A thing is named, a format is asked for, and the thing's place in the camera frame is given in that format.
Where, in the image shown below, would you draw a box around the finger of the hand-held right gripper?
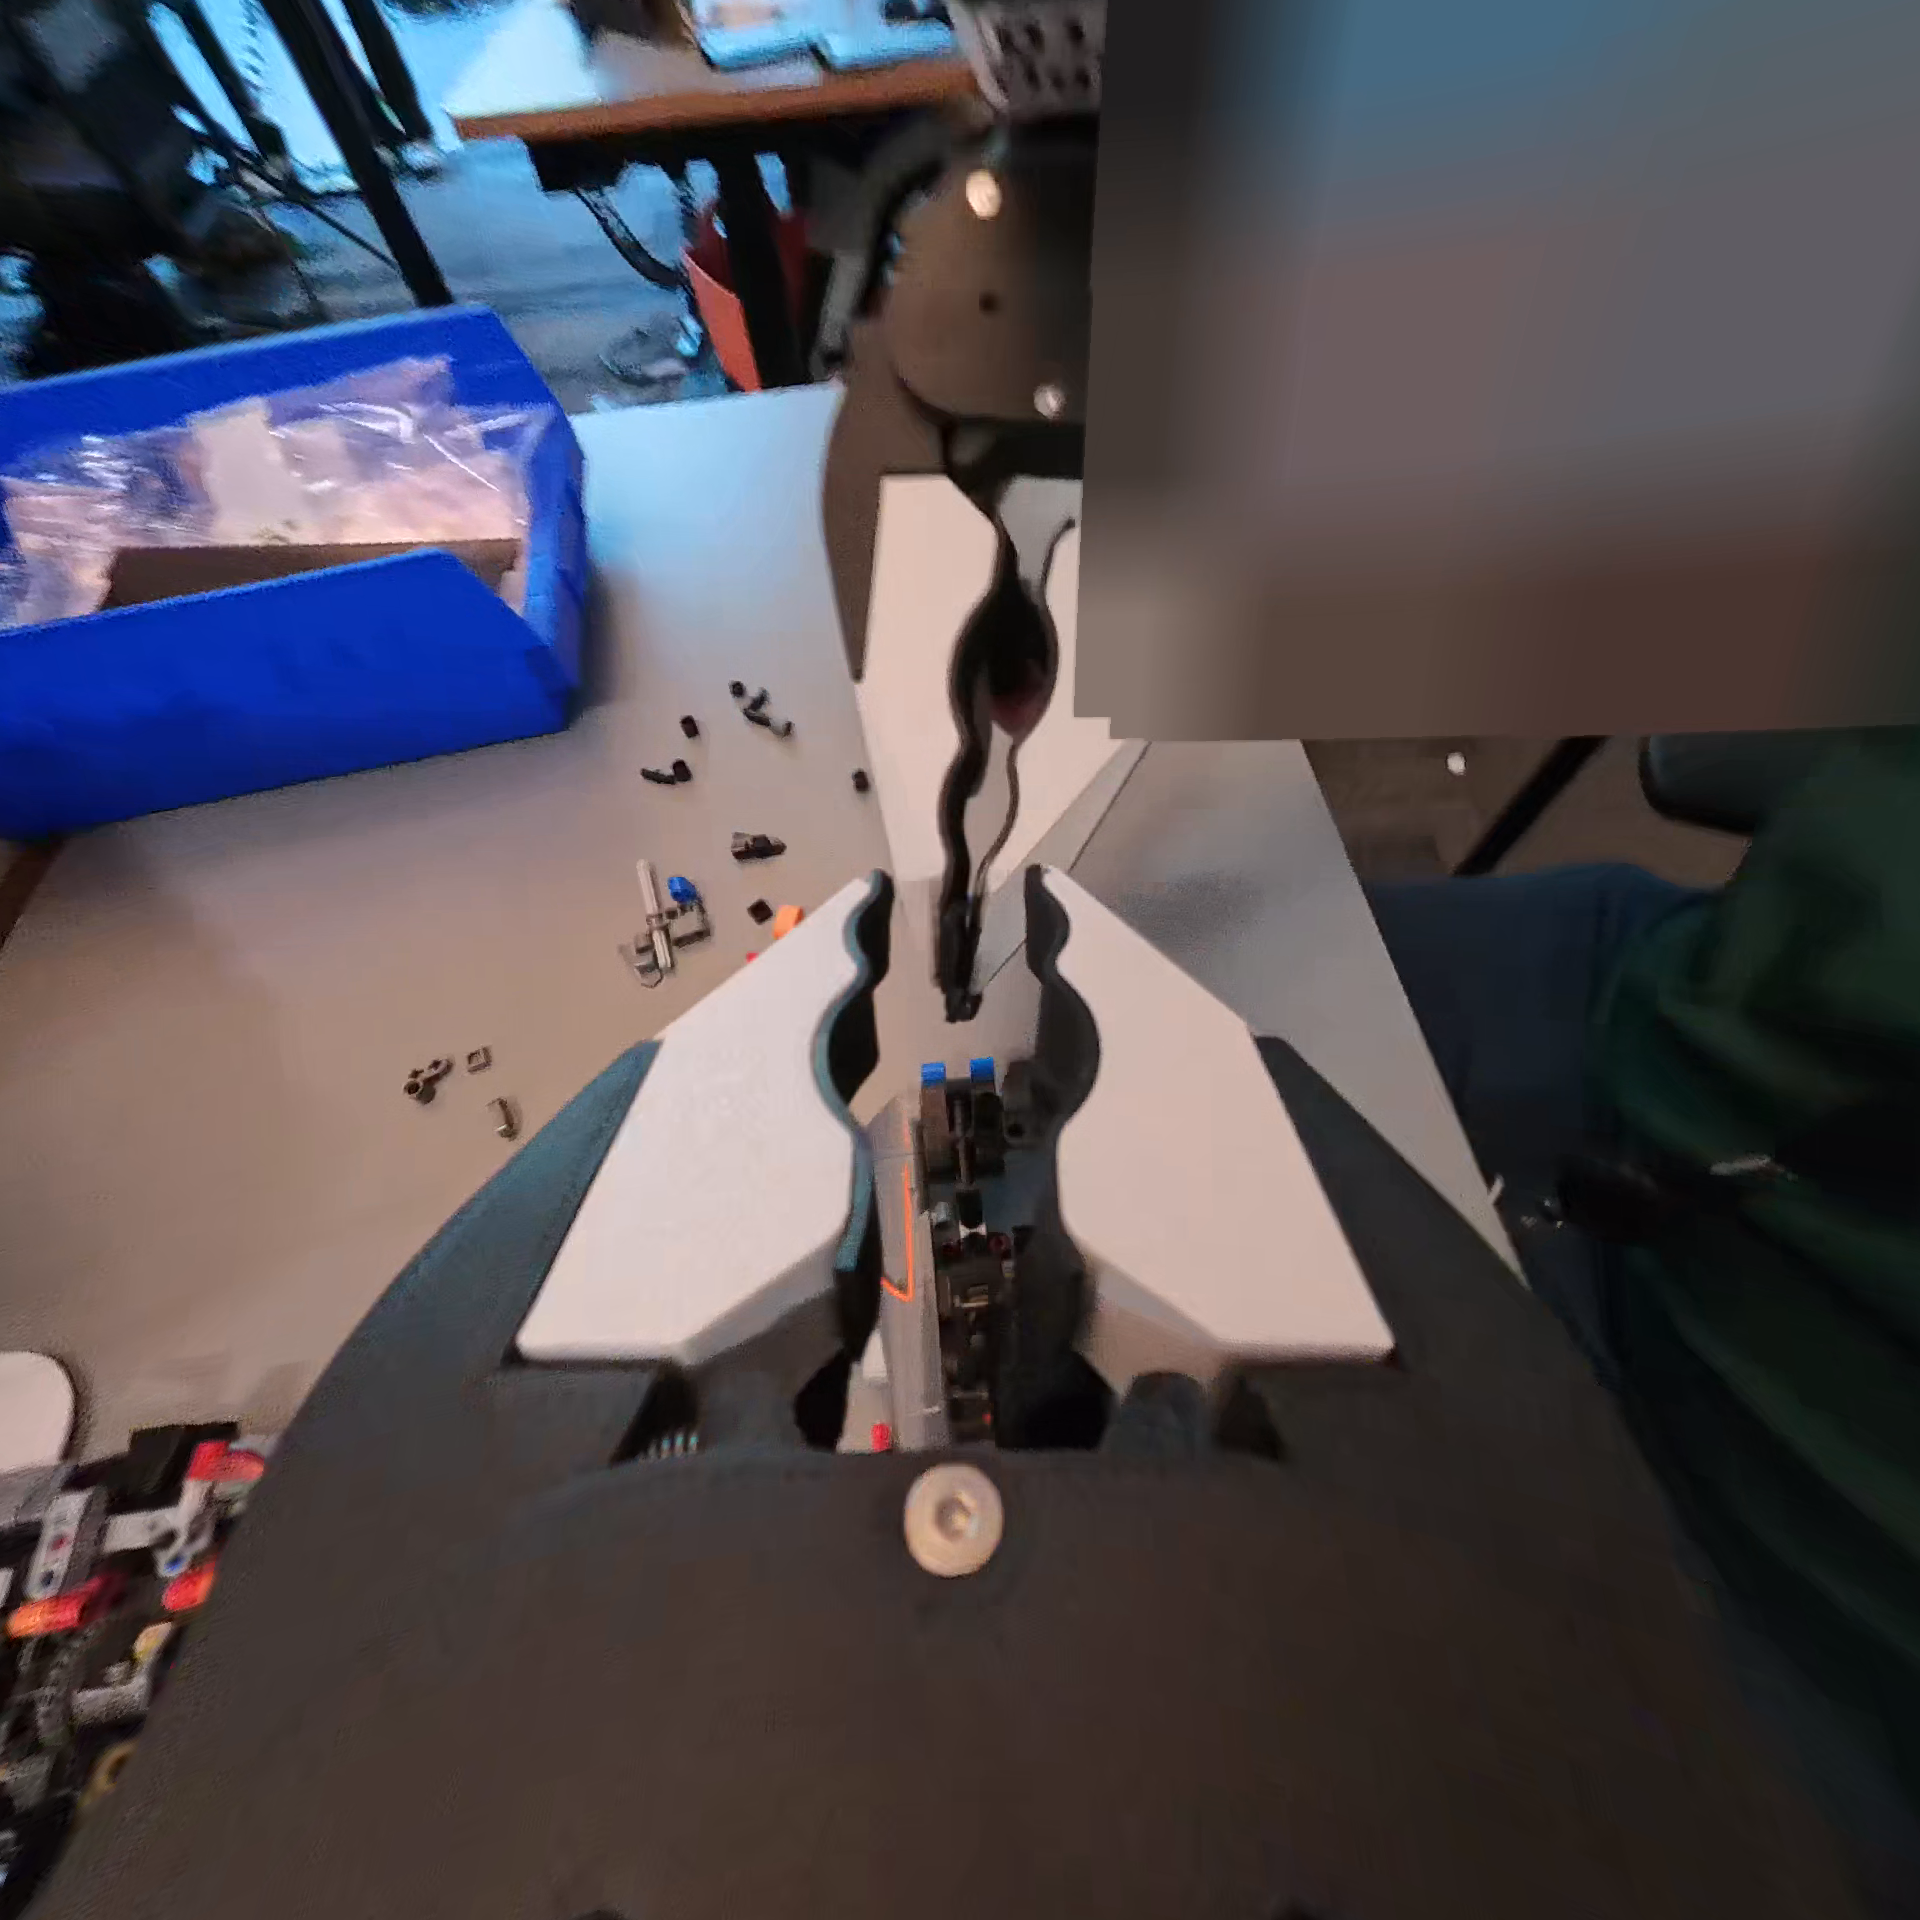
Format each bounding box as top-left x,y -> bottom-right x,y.
988,477 -> 1153,888
859,473 -> 1004,904

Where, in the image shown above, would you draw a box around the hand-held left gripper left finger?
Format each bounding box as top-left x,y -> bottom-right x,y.
515,866 -> 898,1449

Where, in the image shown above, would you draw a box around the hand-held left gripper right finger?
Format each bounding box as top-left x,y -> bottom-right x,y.
1025,861 -> 1397,1449

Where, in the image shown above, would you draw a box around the scattered loose lego pieces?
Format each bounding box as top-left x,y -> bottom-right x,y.
402,679 -> 880,1142

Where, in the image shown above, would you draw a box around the person's blue jeans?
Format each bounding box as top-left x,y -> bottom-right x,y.
1357,861 -> 1729,1353

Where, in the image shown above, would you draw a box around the wooden edged desk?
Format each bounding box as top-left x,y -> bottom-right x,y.
449,0 -> 1000,394

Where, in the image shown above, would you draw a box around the blue plastic bin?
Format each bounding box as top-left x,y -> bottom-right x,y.
0,303 -> 590,840

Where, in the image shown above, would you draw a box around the clear plastic bags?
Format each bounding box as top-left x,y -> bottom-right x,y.
0,351 -> 557,623

